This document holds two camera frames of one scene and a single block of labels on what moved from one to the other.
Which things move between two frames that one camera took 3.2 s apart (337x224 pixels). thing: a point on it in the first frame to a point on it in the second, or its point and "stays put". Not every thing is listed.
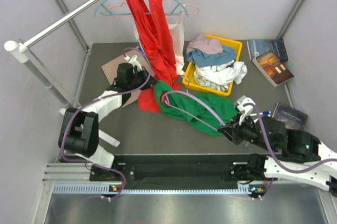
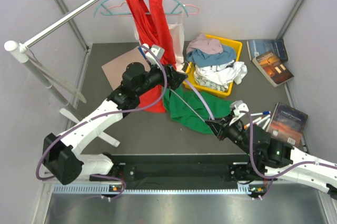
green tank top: x=207 y=112 stays put
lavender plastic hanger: x=183 y=112 to x=202 y=98
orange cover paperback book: x=273 y=68 stays put
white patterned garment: x=219 y=77 stays put
